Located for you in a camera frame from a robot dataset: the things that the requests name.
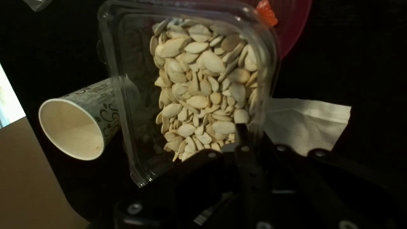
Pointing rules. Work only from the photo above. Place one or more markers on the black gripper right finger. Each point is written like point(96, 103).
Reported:
point(331, 186)

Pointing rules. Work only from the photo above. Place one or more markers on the patterned paper cup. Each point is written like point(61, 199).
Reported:
point(80, 122)

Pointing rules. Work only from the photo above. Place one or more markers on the red bowl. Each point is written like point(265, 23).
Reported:
point(293, 21)

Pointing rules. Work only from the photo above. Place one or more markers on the clear container with seeds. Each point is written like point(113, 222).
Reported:
point(191, 84)

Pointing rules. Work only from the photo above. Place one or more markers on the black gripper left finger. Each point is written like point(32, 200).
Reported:
point(186, 186)

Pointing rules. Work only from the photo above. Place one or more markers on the orange crayon piece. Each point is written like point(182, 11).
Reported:
point(267, 13)

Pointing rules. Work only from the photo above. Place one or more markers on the white napkin under container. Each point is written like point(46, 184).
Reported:
point(309, 122)

